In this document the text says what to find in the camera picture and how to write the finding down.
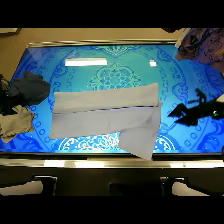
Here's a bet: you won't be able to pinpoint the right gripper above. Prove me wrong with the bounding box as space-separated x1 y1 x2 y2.
166 102 202 127

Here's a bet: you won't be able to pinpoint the grey pants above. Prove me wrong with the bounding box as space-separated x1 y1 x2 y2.
48 82 164 162

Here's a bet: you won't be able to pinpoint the purple patterned garment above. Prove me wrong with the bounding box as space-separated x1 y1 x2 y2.
175 28 224 67

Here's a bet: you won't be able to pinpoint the blue garment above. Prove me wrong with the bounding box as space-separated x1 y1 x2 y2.
6 71 52 107

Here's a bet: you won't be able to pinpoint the silver frame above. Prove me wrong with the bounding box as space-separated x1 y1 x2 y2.
0 39 224 197

